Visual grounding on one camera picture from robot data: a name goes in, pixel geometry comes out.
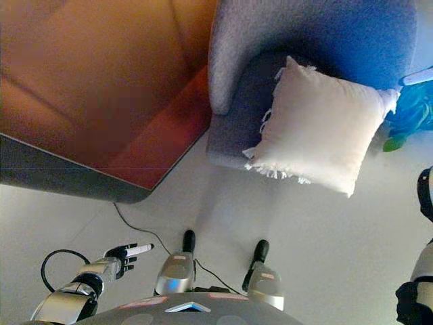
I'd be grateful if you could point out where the black robot right foot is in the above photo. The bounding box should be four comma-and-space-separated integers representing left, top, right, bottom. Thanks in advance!
252, 239, 271, 265

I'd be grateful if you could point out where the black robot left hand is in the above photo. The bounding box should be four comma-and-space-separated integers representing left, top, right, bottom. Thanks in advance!
104, 242, 155, 277

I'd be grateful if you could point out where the green leafy potted plant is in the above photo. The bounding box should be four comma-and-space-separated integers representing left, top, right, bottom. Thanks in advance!
382, 79, 433, 153

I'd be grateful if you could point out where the grey fabric tub armchair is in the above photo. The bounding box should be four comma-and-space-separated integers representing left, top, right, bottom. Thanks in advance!
206, 0, 419, 184

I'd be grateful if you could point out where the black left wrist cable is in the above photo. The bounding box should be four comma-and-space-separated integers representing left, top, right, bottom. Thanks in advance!
41, 249, 91, 294

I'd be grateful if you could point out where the black robot left foot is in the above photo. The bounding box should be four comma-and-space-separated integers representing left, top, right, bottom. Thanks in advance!
182, 230, 197, 254

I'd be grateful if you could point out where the silver robot right leg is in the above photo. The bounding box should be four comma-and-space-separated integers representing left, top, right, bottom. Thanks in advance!
242, 260, 286, 311

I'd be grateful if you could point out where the thin black floor cable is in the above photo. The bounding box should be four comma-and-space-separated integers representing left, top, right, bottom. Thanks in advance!
112, 202, 238, 294

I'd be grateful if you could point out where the black robot foot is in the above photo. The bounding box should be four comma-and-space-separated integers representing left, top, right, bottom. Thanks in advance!
182, 230, 197, 254
252, 239, 271, 265

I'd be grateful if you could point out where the brown wooden counter dark top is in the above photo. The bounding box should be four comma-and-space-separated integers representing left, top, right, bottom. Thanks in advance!
0, 0, 221, 204

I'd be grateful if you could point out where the silver robot left leg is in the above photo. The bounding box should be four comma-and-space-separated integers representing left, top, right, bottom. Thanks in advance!
154, 251, 198, 297

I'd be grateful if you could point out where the white fringed square pillow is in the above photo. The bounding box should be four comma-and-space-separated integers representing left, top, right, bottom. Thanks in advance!
242, 55, 402, 198

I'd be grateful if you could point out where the silver robot leg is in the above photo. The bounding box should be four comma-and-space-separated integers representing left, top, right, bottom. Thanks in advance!
154, 251, 198, 297
242, 260, 286, 311

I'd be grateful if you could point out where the grey robot torso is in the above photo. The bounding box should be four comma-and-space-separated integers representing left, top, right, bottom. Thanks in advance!
76, 287, 299, 325

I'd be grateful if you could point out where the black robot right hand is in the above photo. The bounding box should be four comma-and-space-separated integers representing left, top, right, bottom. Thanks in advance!
398, 68, 433, 87

